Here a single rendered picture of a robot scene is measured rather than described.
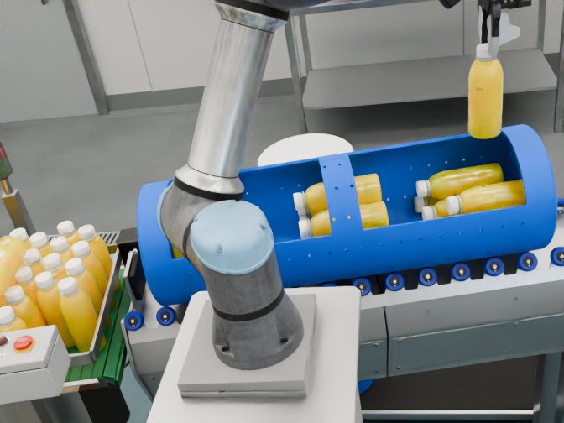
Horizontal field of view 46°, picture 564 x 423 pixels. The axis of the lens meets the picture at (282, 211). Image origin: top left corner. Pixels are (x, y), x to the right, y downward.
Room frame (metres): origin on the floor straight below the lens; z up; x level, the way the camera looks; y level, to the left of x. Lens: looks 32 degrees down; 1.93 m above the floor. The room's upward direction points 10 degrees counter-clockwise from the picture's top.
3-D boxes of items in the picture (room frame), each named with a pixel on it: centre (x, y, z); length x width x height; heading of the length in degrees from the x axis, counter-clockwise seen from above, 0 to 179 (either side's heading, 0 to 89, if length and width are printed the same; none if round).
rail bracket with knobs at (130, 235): (1.48, 0.41, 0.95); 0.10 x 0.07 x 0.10; 178
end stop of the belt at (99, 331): (1.28, 0.45, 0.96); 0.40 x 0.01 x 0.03; 178
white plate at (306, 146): (1.68, -0.09, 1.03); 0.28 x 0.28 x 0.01
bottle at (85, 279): (1.26, 0.49, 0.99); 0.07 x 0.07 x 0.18
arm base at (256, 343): (0.81, 0.08, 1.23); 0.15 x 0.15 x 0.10
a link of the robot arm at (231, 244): (0.82, 0.08, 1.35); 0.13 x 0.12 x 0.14; 26
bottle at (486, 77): (1.25, -0.46, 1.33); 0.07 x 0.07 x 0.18
